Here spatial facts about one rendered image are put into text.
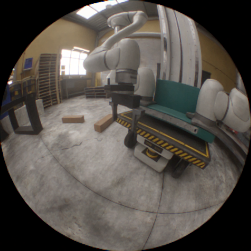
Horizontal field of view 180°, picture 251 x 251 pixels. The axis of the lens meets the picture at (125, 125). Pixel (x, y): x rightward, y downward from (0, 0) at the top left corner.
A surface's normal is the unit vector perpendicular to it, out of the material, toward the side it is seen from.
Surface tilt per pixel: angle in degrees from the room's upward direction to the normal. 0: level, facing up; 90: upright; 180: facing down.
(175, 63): 90
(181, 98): 90
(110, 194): 0
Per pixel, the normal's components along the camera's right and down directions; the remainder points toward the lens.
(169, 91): -0.71, 0.29
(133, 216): 0.07, -0.88
